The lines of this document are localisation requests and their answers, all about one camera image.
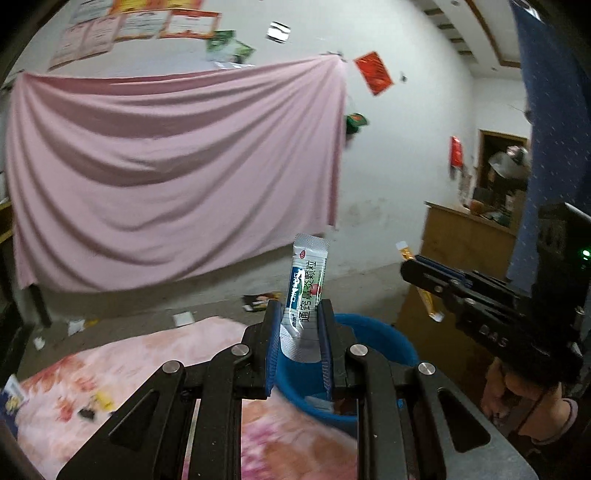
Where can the black orange floor wrapper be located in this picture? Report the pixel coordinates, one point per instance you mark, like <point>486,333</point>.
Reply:
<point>258,302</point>

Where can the wooden cabinet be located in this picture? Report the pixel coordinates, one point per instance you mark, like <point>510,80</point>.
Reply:
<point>452,323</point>

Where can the red hanging wall packet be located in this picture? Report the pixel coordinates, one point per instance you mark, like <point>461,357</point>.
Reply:
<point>456,153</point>

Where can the green red hanging ornament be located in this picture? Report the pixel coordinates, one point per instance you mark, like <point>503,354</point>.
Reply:
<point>354,122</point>

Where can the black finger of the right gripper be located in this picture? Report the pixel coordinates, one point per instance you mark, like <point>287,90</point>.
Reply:
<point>442,270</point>

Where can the right human hand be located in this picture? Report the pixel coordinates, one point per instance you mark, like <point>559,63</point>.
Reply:
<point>552,414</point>

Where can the certificates on wall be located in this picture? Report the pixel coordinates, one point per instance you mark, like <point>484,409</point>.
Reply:
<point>96,26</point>

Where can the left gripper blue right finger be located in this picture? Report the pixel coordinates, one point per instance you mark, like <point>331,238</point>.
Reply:
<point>325,325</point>

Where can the pink hanging wall sheet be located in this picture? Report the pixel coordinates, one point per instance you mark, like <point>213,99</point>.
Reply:
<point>125,183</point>

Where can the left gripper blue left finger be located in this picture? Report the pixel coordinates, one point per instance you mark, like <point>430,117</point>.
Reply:
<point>274,314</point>

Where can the pink floral blanket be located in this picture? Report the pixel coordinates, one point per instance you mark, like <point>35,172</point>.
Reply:
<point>188,403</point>

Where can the red paper wall poster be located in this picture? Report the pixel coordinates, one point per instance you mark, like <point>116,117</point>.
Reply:
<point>374,72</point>

